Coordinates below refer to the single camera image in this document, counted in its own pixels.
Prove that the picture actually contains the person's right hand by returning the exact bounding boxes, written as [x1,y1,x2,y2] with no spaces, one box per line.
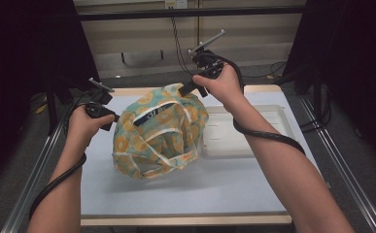
[192,63,246,106]

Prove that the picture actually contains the thin black floor cable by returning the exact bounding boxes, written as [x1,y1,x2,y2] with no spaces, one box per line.
[170,16,289,81]

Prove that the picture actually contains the white wall socket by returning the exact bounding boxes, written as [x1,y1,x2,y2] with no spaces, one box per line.
[164,0,188,10]

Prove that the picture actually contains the beige wooden cabinet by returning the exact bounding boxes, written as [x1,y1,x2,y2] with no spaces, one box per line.
[73,0,306,79]

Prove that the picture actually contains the white plastic tray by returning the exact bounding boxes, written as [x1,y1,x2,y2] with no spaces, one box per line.
[201,104,296,158]

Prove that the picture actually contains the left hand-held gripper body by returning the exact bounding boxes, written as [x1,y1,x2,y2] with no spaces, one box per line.
[85,77,117,118]

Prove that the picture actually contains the person's left hand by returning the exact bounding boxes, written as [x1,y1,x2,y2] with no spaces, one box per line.
[66,106,116,153]

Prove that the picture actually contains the dark curtain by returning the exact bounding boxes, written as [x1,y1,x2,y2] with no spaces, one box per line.
[0,0,103,192]
[281,0,376,169]

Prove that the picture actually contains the black metal stand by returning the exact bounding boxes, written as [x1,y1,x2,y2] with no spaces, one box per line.
[45,82,59,135]

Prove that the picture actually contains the black horizontal bar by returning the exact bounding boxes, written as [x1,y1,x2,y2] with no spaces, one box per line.
[78,5,306,22]

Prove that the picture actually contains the teal orange-print cloth bag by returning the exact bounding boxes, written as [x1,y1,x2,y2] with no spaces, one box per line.
[112,83,210,180]

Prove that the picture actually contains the white table mat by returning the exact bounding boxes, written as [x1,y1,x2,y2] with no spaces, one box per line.
[80,91,320,216]

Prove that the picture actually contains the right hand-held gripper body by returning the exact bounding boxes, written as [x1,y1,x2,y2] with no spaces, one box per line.
[188,29,226,80]

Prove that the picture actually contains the right hand-held gripper black cable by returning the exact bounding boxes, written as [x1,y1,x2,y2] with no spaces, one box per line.
[213,54,306,156]

